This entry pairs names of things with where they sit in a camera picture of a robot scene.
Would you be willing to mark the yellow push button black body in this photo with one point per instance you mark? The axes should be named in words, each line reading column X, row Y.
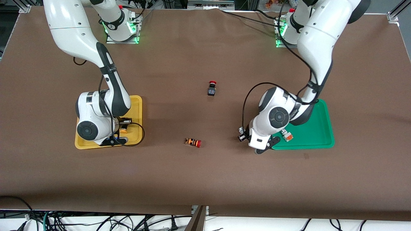
column 123, row 129

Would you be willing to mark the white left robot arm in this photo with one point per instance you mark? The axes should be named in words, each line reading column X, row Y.
column 321, row 38

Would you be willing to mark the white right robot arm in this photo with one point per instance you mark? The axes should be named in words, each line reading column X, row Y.
column 70, row 32

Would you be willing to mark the yellow plastic tray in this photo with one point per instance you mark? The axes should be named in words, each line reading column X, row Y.
column 135, row 106

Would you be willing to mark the red button orange striped body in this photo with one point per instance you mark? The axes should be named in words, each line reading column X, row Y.
column 192, row 142

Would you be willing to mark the green plastic tray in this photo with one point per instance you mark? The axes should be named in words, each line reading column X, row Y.
column 314, row 134

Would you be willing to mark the red mushroom button black body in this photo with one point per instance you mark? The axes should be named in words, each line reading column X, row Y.
column 211, row 91

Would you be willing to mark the brown table cover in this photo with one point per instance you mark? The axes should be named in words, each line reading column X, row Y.
column 205, row 179

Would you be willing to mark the brown angled bar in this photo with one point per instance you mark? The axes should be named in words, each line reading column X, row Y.
column 196, row 221

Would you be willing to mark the black power plug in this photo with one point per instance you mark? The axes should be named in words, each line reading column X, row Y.
column 174, row 226

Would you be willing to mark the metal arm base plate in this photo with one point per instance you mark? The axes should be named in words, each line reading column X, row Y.
column 278, row 46
column 112, row 41

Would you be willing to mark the aluminium corner bracket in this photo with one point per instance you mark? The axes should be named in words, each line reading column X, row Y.
column 393, row 17

